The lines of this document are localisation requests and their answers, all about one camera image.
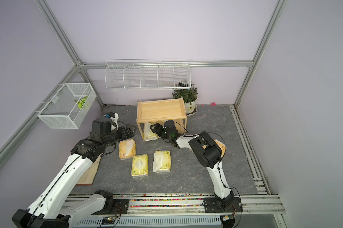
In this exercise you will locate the potted green plant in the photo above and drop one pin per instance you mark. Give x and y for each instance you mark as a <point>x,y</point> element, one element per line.
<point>189,95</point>

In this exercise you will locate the white wire cube basket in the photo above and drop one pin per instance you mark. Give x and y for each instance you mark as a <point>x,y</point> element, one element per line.
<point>61,112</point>

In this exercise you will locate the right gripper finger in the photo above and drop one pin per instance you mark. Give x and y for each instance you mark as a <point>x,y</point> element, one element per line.
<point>156,126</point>
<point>154,132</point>

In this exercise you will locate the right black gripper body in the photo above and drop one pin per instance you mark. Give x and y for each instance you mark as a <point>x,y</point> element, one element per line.
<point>166,135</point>

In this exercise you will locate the green leaf toy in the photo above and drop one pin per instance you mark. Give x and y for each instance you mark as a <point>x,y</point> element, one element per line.
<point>82,103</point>

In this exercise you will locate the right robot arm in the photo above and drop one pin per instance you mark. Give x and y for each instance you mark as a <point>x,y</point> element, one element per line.
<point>209,155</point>

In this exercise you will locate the wooden two-tier shelf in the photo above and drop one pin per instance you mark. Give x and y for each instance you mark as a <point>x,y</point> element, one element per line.
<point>160,111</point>

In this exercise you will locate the green tissue pack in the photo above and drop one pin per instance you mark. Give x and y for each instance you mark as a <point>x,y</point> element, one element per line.
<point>162,162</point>
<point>148,134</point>
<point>140,166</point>

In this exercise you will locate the beige work glove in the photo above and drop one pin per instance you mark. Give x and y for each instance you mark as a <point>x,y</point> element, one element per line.
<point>88,177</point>

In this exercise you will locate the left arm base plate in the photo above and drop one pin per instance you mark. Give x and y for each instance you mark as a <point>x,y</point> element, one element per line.
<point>118,206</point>

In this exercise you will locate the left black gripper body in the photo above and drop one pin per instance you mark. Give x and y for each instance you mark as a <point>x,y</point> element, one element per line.
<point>115,136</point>

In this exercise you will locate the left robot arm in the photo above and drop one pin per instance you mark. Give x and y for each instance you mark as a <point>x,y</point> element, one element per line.
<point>46,211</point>

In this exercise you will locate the green circuit board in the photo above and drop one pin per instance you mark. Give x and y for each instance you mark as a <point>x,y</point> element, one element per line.
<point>108,221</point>

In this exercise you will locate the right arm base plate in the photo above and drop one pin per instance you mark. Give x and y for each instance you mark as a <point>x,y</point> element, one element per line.
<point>217,205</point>

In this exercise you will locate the orange tissue pack far-right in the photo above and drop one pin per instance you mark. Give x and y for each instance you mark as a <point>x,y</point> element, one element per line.
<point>222,147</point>

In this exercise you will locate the orange tissue pack left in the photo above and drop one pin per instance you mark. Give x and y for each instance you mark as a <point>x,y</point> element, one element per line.
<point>127,149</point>

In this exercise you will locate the long white wire basket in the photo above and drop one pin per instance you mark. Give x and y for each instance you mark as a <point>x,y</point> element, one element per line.
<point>140,74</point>

